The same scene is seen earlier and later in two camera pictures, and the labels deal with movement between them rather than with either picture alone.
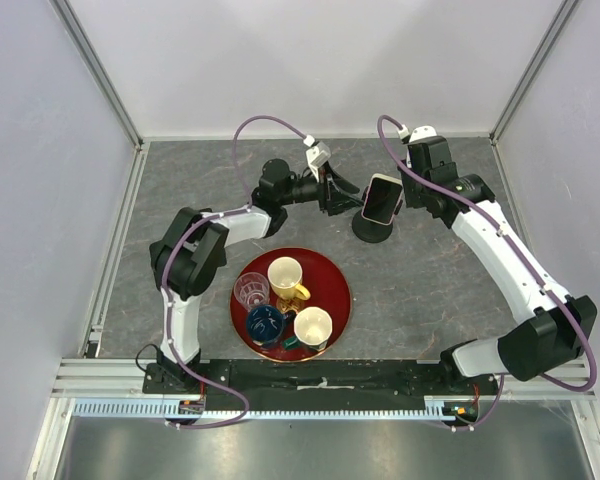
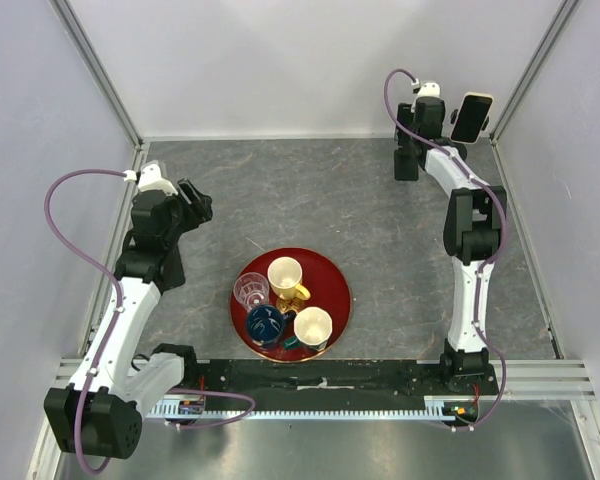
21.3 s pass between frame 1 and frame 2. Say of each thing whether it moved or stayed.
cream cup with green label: stayed
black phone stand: moved
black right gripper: moved
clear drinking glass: stayed
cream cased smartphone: moved
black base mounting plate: stayed
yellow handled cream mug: stayed
